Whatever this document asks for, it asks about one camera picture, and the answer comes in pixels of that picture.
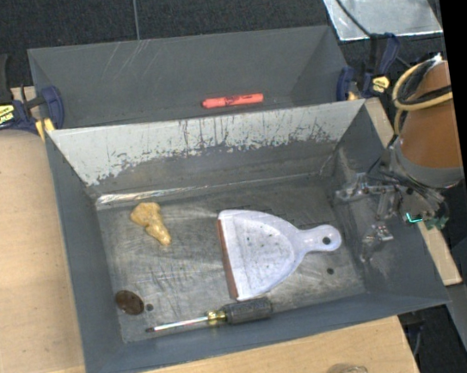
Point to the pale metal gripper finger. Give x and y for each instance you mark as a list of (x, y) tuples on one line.
[(353, 193), (376, 240)]

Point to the white dustpan with brown edge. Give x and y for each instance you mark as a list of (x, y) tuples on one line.
[(260, 251)]

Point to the orange-red marker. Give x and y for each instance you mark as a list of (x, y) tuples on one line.
[(233, 101)]

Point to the grey metal bin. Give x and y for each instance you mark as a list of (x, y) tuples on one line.
[(183, 254)]

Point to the tan lumpy toy food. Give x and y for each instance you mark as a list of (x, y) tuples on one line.
[(152, 221)]

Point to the brown oval disc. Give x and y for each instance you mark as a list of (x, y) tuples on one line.
[(129, 302)]

